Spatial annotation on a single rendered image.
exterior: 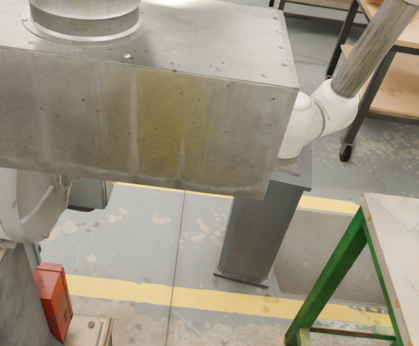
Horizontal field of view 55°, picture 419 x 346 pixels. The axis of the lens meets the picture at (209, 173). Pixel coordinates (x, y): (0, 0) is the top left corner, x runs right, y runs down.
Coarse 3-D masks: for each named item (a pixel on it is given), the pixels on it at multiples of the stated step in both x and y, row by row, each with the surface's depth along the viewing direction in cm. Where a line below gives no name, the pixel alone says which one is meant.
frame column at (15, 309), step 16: (16, 256) 91; (16, 272) 92; (0, 288) 84; (16, 288) 93; (32, 288) 104; (0, 304) 85; (16, 304) 94; (32, 304) 105; (0, 320) 86; (16, 320) 96; (32, 320) 107; (0, 336) 87; (16, 336) 97; (32, 336) 108; (48, 336) 123
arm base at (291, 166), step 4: (276, 160) 150; (280, 160) 149; (284, 160) 149; (288, 160) 150; (292, 160) 150; (296, 160) 153; (276, 164) 151; (280, 164) 150; (284, 164) 151; (288, 164) 151; (292, 164) 152; (296, 164) 153; (276, 168) 151; (280, 168) 151; (284, 168) 151; (288, 168) 151; (292, 168) 151; (296, 168) 152; (288, 172) 152; (292, 172) 151; (296, 172) 151; (300, 172) 151
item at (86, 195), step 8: (72, 184) 94; (80, 184) 93; (88, 184) 93; (96, 184) 93; (104, 184) 94; (112, 184) 102; (72, 192) 95; (80, 192) 95; (88, 192) 95; (96, 192) 95; (104, 192) 96; (72, 200) 97; (80, 200) 97; (88, 200) 97; (96, 200) 97; (104, 200) 98; (72, 208) 102; (80, 208) 104; (88, 208) 105; (96, 208) 99; (104, 208) 99
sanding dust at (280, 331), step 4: (276, 328) 181; (280, 328) 181; (284, 328) 182; (288, 328) 182; (272, 332) 180; (276, 332) 180; (280, 332) 180; (284, 332) 180; (272, 336) 178; (276, 336) 178; (280, 336) 178; (284, 336) 179; (272, 340) 177; (276, 340) 177; (280, 340) 177; (272, 344) 176; (276, 344) 176; (280, 344) 176; (388, 344) 183
